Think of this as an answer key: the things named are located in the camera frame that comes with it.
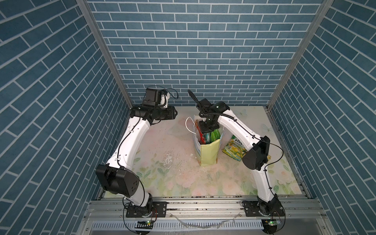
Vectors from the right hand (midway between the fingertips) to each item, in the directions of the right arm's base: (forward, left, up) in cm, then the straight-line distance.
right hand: (205, 131), depth 86 cm
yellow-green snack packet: (-22, -26, +15) cm, 37 cm away
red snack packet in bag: (-7, +2, +3) cm, 8 cm away
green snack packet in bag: (-4, -5, +2) cm, 7 cm away
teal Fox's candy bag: (-6, -1, +2) cm, 6 cm away
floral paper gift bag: (-15, -2, -1) cm, 15 cm away
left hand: (+1, +15, +14) cm, 21 cm away
